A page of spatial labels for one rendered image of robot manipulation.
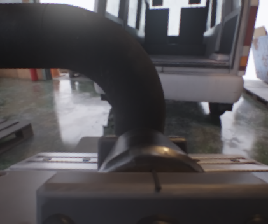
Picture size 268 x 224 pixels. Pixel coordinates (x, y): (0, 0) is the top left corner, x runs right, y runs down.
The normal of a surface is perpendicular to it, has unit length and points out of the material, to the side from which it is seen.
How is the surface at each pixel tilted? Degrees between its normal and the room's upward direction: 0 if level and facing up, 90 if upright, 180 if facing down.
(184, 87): 88
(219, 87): 87
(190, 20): 93
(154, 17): 93
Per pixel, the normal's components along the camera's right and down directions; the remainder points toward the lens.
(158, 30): -0.25, 0.40
